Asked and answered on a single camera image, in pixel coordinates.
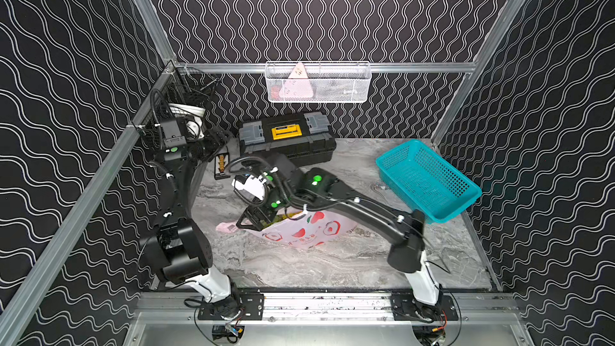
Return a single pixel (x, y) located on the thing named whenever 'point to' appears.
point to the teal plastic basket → (427, 180)
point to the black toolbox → (305, 138)
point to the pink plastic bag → (309, 230)
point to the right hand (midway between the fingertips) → (245, 211)
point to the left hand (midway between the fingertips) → (220, 135)
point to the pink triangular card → (297, 86)
